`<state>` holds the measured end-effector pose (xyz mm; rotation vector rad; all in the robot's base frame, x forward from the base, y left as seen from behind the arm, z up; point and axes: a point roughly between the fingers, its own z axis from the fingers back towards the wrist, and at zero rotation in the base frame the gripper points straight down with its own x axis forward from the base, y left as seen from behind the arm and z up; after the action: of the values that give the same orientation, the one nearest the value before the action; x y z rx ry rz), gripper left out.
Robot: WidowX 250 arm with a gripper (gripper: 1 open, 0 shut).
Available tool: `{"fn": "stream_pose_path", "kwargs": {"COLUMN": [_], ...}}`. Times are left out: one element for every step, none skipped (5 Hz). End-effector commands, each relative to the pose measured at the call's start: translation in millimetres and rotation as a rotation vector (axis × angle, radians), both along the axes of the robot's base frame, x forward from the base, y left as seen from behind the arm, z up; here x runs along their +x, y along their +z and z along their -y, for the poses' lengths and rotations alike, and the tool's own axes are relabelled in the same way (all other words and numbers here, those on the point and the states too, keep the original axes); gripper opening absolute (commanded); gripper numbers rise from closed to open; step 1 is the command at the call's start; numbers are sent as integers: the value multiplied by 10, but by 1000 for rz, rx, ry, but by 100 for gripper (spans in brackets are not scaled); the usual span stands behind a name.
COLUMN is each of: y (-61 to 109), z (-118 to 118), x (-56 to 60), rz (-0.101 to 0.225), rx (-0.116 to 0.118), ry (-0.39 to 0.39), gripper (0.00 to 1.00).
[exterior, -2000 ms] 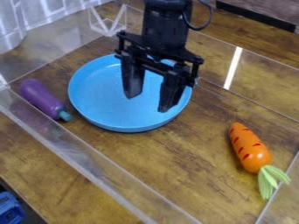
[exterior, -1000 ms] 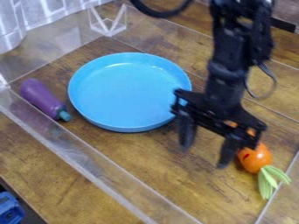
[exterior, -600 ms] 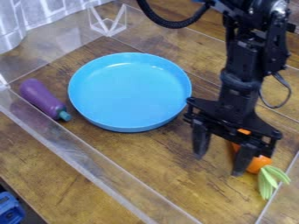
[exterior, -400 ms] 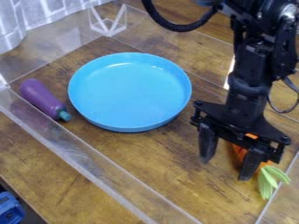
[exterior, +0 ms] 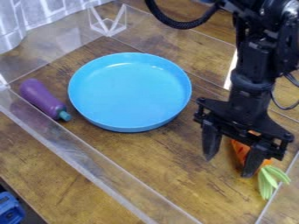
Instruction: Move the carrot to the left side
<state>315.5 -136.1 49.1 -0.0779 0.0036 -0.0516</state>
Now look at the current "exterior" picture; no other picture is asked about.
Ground purple toy eggplant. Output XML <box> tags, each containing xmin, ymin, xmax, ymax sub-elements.
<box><xmin>18</xmin><ymin>78</ymin><xmax>70</xmax><ymax>122</ymax></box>

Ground clear acrylic barrier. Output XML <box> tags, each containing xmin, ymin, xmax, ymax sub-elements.
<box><xmin>116</xmin><ymin>3</ymin><xmax>299</xmax><ymax>123</ymax></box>
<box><xmin>0</xmin><ymin>75</ymin><xmax>201</xmax><ymax>224</ymax></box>

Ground clear acrylic back barrier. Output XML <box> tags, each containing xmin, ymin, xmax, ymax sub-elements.
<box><xmin>116</xmin><ymin>3</ymin><xmax>299</xmax><ymax>123</ymax></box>

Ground white sheer curtain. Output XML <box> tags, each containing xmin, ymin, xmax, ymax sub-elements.
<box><xmin>0</xmin><ymin>0</ymin><xmax>110</xmax><ymax>54</ymax></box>

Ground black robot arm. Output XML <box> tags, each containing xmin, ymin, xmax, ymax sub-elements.
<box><xmin>194</xmin><ymin>0</ymin><xmax>299</xmax><ymax>178</ymax></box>

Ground black braided cable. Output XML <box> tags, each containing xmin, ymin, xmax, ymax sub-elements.
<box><xmin>144</xmin><ymin>0</ymin><xmax>222</xmax><ymax>31</ymax></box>

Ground orange toy carrot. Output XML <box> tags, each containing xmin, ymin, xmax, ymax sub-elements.
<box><xmin>230</xmin><ymin>139</ymin><xmax>290</xmax><ymax>200</ymax></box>

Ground clear acrylic corner bracket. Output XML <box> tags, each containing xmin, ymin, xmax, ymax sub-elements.
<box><xmin>88</xmin><ymin>4</ymin><xmax>126</xmax><ymax>38</ymax></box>

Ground blue object at corner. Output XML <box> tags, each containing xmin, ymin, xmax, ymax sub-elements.
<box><xmin>0</xmin><ymin>192</ymin><xmax>25</xmax><ymax>224</ymax></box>

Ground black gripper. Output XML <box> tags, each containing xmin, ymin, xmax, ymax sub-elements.
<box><xmin>193</xmin><ymin>70</ymin><xmax>294</xmax><ymax>178</ymax></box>

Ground clear acrylic front barrier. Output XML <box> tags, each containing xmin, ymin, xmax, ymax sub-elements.
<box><xmin>0</xmin><ymin>75</ymin><xmax>201</xmax><ymax>224</ymax></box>

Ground blue round plate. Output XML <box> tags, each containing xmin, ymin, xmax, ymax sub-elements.
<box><xmin>68</xmin><ymin>52</ymin><xmax>192</xmax><ymax>132</ymax></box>

